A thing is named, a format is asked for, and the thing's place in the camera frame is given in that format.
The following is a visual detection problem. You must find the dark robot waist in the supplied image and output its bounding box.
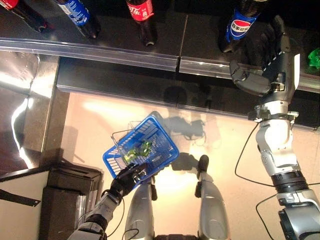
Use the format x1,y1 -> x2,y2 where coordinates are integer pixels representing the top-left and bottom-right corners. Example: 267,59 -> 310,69
152,233 -> 200,240

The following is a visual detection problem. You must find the silver robot leg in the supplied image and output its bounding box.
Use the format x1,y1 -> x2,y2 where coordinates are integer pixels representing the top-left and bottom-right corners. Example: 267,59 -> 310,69
124,174 -> 158,240
194,154 -> 231,240

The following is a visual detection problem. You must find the white panel black frame stand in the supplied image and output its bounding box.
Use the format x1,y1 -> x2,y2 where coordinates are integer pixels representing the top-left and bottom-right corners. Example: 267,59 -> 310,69
0,166 -> 51,240

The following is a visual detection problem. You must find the green bottle in basket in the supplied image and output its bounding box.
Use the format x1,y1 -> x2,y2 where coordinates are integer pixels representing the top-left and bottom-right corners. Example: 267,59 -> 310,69
124,147 -> 139,163
139,140 -> 153,156

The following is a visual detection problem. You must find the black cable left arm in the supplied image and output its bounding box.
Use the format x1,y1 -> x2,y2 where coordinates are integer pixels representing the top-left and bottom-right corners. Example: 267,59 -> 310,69
77,194 -> 141,240

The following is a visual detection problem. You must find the Pepsi cola bottle blue cap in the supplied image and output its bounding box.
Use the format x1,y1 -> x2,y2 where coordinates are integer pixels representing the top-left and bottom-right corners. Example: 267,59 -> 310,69
53,0 -> 102,40
218,0 -> 261,54

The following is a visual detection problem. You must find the black shelf board clear rail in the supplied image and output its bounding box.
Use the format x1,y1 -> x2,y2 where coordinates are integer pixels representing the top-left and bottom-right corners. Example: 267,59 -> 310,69
177,0 -> 320,95
174,71 -> 320,133
0,0 -> 189,73
56,56 -> 179,113

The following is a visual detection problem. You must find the silver robot left leg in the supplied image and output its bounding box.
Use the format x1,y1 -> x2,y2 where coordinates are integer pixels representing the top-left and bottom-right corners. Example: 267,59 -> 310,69
124,174 -> 158,240

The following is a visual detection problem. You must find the blue plastic shopping basket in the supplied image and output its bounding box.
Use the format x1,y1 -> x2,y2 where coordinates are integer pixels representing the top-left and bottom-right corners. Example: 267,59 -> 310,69
102,111 -> 180,186

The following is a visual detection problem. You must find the green Sprite bottle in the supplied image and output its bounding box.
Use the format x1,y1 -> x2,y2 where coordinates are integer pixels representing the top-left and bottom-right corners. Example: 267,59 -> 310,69
308,48 -> 320,69

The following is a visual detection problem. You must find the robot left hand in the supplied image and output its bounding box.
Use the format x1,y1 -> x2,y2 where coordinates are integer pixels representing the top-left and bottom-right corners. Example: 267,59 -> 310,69
109,162 -> 148,198

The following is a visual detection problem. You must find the black cabinet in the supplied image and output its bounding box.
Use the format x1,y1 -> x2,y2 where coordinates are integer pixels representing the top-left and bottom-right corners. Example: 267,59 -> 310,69
39,161 -> 104,240

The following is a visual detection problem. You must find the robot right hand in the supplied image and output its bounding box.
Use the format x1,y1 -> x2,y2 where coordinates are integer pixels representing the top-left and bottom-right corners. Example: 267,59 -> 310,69
229,14 -> 301,101

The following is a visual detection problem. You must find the Coca-Cola bottle red cap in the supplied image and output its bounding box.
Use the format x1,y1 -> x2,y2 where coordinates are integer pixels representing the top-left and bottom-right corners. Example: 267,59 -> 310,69
0,0 -> 56,33
126,0 -> 158,48

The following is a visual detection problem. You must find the silver robot right leg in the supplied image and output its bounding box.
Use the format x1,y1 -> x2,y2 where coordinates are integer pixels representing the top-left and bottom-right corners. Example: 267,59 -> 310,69
194,154 -> 231,240

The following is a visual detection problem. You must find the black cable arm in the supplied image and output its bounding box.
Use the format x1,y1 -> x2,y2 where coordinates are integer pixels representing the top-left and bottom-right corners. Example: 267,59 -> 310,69
77,194 -> 141,240
234,122 -> 280,240

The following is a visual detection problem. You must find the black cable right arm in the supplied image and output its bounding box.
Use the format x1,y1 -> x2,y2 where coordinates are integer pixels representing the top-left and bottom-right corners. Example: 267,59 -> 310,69
234,122 -> 280,240

